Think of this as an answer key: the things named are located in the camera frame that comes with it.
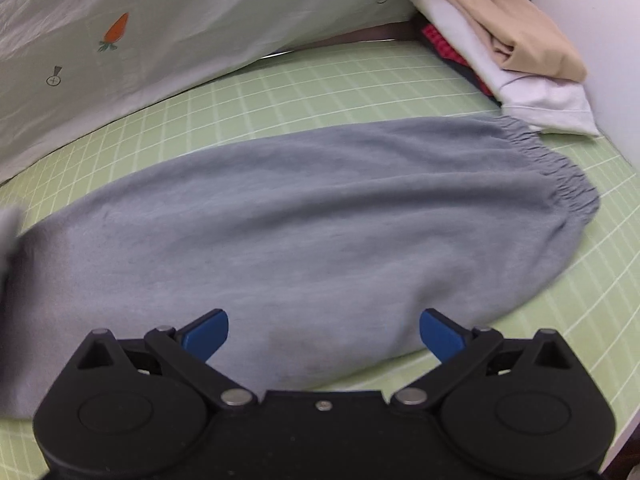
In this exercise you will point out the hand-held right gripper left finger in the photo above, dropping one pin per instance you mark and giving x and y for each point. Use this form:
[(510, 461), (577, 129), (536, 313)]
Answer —
[(206, 334)]

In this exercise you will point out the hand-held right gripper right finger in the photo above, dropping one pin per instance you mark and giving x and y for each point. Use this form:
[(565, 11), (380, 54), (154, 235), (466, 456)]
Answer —
[(441, 334)]

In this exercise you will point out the green grid cutting mat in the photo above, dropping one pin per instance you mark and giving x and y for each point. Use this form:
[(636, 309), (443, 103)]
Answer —
[(575, 310)]

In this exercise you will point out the dark folded garment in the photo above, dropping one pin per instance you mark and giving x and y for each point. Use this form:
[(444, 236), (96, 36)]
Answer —
[(475, 82)]

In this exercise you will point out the white folded garment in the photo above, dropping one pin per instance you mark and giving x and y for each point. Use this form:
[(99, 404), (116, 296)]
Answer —
[(540, 100)]

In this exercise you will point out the red folded garment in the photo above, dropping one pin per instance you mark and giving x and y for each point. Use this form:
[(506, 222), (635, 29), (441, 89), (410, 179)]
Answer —
[(450, 52)]

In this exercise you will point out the white printed cloth backdrop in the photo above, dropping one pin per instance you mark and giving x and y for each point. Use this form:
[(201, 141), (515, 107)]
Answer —
[(200, 25)]

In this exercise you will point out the beige folded garment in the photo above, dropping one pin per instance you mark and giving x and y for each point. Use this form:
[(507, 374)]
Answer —
[(520, 35)]

